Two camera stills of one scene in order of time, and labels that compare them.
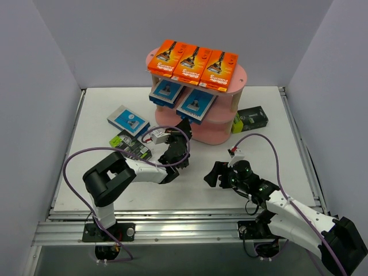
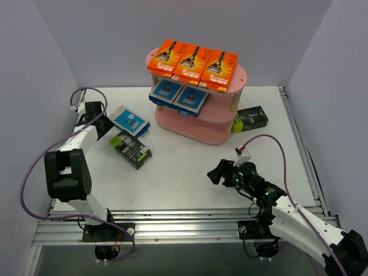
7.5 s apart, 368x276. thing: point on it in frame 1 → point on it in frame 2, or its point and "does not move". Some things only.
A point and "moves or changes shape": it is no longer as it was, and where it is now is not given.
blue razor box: x=165 y=93 does not move
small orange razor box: x=219 y=71 does not move
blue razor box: x=129 y=121 does not move
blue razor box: x=196 y=106 moves or changes shape
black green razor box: x=248 y=118 does not move
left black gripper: x=178 y=138 → x=105 y=126
